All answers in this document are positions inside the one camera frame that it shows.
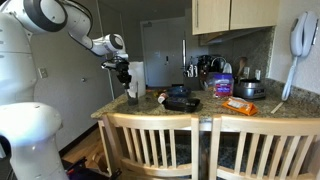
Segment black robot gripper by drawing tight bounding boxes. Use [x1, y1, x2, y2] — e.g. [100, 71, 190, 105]
[100, 55, 133, 90]

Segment clear plastic container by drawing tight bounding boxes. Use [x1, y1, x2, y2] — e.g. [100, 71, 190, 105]
[125, 80, 140, 107]

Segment white paper towel roll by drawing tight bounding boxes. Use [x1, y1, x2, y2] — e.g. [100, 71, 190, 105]
[127, 60, 147, 99]

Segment small white bottle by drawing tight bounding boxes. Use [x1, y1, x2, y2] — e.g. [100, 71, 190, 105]
[157, 92, 170, 105]

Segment white door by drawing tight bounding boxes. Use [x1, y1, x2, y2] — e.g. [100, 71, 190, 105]
[140, 17, 187, 89]

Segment light wooden slat chair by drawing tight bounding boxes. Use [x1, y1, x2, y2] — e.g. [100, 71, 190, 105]
[207, 114, 320, 180]
[100, 112, 201, 180]

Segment dark blue bowl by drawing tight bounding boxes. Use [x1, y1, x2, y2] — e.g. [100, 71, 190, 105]
[166, 85, 193, 99]

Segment black coffee maker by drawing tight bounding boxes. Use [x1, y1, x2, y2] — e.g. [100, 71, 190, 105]
[196, 54, 228, 92]

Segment curved metal faucet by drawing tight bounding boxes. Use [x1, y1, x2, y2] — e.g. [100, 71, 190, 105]
[210, 56, 228, 73]

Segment plastic jar blue lid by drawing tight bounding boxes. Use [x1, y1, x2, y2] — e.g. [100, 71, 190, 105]
[212, 72, 235, 99]

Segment black red equipment case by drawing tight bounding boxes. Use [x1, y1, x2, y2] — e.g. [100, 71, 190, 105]
[64, 156, 122, 180]

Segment narrow beige cabinet door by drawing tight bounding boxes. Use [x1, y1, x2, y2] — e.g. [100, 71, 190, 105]
[191, 0, 232, 36]

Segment orange snack packet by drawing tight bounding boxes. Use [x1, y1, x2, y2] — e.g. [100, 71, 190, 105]
[221, 96, 259, 117]

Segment wooden cooking utensils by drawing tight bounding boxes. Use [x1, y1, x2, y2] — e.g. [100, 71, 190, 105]
[235, 55, 249, 83]

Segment wide beige cabinet door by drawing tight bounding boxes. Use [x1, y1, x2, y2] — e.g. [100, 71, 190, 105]
[229, 0, 281, 31]

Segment thin wooden stick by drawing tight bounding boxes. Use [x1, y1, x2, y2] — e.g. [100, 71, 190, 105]
[270, 101, 285, 115]

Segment white light switch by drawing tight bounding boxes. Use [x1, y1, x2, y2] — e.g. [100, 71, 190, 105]
[37, 67, 49, 80]

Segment white wall outlet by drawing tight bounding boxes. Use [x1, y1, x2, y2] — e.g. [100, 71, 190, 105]
[254, 68, 263, 81]

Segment white wall phone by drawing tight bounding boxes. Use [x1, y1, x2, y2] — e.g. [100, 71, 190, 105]
[280, 10, 320, 102]

